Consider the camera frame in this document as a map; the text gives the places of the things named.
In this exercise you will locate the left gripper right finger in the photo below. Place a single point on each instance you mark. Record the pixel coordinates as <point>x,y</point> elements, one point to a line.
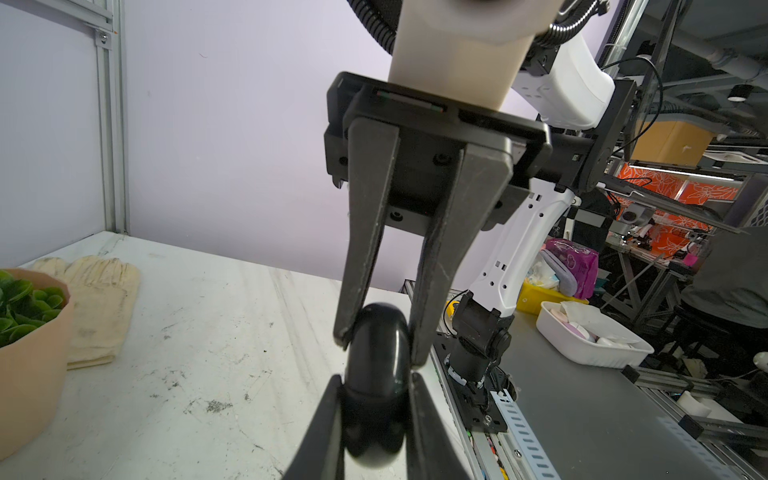
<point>430,454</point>

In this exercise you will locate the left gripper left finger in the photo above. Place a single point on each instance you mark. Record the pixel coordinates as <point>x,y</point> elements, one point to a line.
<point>321,452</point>

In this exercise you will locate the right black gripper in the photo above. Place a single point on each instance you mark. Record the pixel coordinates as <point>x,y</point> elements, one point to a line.
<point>472,163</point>

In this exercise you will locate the black earbud charging case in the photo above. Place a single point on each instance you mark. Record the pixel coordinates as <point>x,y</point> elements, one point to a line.
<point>376,386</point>

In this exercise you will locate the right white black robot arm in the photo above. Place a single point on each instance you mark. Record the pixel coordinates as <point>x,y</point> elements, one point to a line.
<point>568,92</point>

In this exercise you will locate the white plastic tray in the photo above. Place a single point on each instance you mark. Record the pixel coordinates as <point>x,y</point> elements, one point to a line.
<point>584,335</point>

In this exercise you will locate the beige work glove on table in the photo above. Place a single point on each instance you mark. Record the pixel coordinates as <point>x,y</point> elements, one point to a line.
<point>105,291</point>

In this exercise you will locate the potted green plant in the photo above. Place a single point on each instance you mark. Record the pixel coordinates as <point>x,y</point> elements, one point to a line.
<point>36,330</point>

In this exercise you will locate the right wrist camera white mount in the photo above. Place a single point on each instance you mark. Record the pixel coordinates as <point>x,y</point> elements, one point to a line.
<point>468,51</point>

